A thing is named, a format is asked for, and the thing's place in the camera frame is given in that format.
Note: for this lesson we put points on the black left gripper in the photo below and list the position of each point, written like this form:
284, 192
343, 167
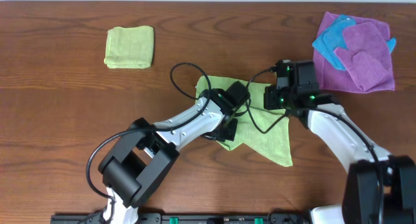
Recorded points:
225, 130

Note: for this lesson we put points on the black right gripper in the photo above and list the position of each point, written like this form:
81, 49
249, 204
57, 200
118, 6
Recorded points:
271, 99

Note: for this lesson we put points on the green cloth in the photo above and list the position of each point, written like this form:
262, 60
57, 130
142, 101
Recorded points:
274, 145
129, 48

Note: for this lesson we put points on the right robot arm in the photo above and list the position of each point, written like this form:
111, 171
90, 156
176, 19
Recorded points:
380, 187

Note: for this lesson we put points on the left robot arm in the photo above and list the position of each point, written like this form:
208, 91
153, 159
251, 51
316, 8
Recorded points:
143, 154

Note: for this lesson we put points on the large purple cloth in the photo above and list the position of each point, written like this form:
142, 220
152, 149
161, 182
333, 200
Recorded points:
331, 79

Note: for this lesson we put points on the blue cloth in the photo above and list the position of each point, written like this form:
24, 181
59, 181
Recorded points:
330, 37

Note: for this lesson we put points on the small purple cloth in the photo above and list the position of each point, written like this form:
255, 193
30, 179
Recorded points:
367, 57

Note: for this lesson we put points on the folded green cloth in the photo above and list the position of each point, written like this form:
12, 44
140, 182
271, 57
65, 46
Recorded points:
129, 48

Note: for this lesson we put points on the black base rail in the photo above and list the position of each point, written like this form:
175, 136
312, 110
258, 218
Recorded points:
155, 218

